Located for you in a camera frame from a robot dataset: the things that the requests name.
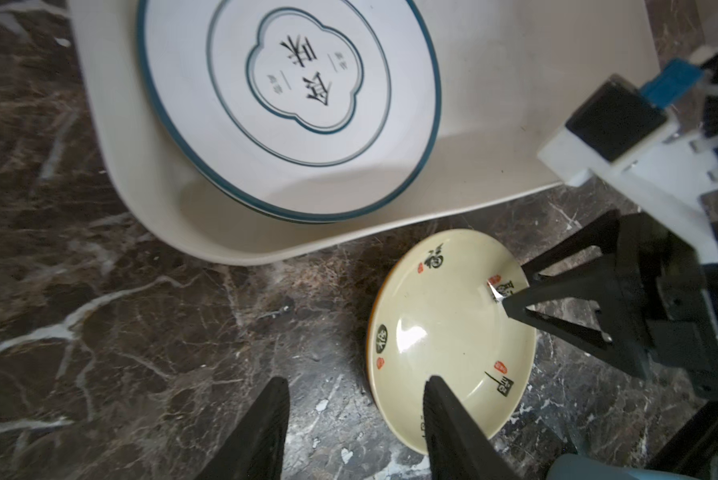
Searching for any white black ring plate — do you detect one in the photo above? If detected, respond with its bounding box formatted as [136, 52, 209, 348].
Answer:
[136, 1, 442, 224]

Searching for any blue mug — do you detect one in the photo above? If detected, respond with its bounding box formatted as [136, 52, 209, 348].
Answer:
[546, 454, 695, 480]

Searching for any white plastic bin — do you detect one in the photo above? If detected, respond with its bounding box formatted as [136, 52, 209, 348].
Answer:
[70, 1, 658, 266]

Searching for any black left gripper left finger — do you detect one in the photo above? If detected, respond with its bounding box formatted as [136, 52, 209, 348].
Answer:
[196, 377, 290, 480]

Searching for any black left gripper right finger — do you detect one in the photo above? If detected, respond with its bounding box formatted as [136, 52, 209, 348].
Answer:
[423, 376, 518, 480]

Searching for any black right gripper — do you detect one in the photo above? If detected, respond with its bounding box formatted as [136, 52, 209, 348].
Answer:
[502, 210, 718, 402]

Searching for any yellow plate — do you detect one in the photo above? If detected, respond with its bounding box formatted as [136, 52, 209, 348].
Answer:
[366, 229, 536, 454]

